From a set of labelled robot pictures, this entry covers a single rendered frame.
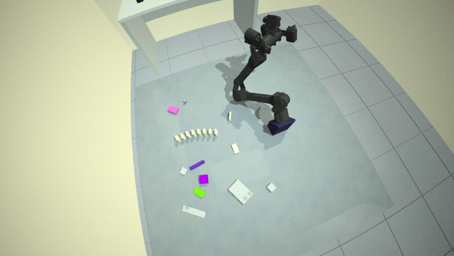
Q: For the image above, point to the green rectangular block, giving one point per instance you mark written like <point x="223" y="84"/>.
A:
<point x="199" y="192"/>

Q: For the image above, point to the pink rectangular block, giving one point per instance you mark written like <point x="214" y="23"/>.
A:
<point x="173" y="109"/>

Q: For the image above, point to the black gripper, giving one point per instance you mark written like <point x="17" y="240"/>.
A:
<point x="290" y="34"/>

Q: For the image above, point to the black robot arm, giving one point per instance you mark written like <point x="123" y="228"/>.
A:
<point x="278" y="100"/>

